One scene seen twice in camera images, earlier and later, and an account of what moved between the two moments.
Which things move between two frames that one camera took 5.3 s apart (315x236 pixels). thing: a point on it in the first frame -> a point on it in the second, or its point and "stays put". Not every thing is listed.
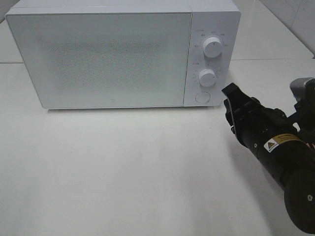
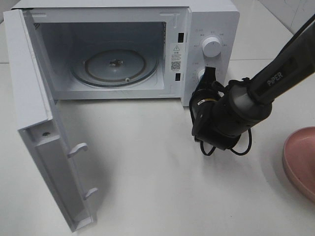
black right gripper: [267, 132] -> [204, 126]
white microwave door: [106, 60] -> [40, 125]
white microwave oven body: [98, 54] stays put
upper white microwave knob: [212, 47] stays put
